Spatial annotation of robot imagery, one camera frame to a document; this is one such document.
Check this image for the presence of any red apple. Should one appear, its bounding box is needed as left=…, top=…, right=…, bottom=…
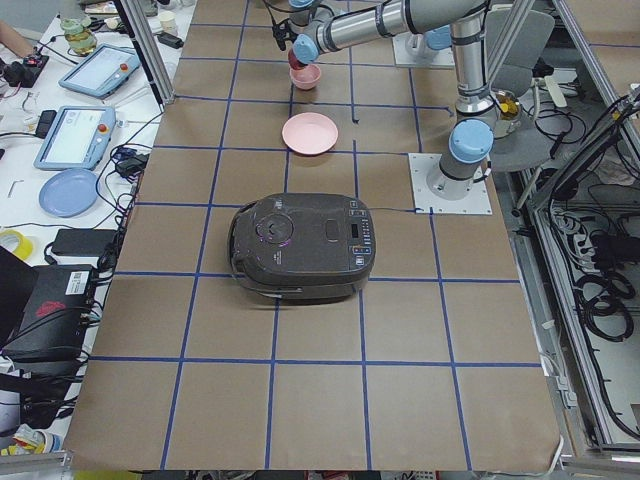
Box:
left=288, top=50, right=307, bottom=71

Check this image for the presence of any aluminium frame post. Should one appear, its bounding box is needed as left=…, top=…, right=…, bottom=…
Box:
left=114, top=0, right=175, bottom=106

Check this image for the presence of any pink plate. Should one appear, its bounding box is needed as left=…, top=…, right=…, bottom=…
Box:
left=281, top=112, right=339, bottom=156

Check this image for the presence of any blue teach pendant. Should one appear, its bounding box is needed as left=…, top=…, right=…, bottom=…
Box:
left=33, top=106, right=116, bottom=171
left=58, top=44, right=141, bottom=99

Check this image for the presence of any yellow-filled steel pot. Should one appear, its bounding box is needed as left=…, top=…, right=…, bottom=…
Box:
left=494, top=90, right=522, bottom=139

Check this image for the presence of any yellow tape roll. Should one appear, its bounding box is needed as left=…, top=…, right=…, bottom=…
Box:
left=0, top=229, right=34, bottom=261

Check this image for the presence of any blue plate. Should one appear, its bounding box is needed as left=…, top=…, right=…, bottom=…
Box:
left=38, top=169, right=98, bottom=218

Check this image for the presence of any black laptop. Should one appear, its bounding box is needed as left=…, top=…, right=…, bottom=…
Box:
left=1, top=248, right=97, bottom=363

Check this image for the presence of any pink bowl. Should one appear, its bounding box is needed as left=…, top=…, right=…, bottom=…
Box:
left=289, top=65, right=322, bottom=91

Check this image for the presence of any grey chair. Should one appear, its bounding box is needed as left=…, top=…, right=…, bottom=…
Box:
left=490, top=9, right=555, bottom=172

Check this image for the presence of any black power adapter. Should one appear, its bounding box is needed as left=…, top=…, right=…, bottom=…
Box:
left=51, top=229, right=116, bottom=257

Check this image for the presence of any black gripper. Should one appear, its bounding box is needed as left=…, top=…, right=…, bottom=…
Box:
left=272, top=18, right=320, bottom=50

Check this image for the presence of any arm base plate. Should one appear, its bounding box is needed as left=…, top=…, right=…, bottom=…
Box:
left=392, top=33, right=454, bottom=70
left=408, top=153, right=492, bottom=215

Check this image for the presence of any dark grey rice cooker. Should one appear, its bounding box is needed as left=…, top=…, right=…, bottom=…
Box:
left=228, top=193, right=376, bottom=301

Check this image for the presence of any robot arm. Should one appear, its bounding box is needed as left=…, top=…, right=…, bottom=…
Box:
left=271, top=0, right=498, bottom=200
left=407, top=25, right=454, bottom=69

